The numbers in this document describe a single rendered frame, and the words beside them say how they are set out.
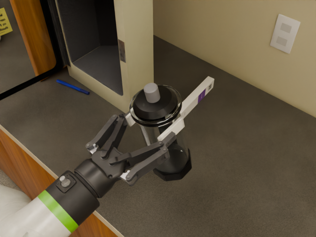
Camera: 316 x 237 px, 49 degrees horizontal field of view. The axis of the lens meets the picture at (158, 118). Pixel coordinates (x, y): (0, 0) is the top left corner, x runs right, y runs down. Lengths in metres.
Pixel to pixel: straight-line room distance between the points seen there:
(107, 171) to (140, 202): 0.30
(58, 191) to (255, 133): 0.68
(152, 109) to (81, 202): 0.22
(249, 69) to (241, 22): 0.18
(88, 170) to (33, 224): 0.13
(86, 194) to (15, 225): 0.12
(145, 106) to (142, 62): 0.37
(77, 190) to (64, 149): 0.46
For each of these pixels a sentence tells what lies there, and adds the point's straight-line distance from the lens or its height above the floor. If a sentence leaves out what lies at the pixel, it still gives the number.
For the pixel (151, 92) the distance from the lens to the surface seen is 0.66.
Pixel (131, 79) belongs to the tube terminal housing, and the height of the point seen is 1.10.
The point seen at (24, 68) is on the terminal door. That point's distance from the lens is 1.20.
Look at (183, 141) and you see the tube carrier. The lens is 0.77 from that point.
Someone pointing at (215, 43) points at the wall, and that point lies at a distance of 1.33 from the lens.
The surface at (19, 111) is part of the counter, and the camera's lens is 1.24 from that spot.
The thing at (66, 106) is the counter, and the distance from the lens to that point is 1.21.
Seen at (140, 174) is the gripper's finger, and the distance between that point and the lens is 0.66.
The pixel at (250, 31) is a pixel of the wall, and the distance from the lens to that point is 1.22.
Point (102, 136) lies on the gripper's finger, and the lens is 0.73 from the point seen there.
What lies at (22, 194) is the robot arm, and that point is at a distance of 0.77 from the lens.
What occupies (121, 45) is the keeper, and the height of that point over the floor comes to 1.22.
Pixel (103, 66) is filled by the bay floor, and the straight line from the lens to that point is 1.21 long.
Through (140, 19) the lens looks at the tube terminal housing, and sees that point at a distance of 0.95.
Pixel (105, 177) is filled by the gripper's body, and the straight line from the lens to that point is 0.65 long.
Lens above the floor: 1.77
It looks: 48 degrees down
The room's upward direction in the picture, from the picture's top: straight up
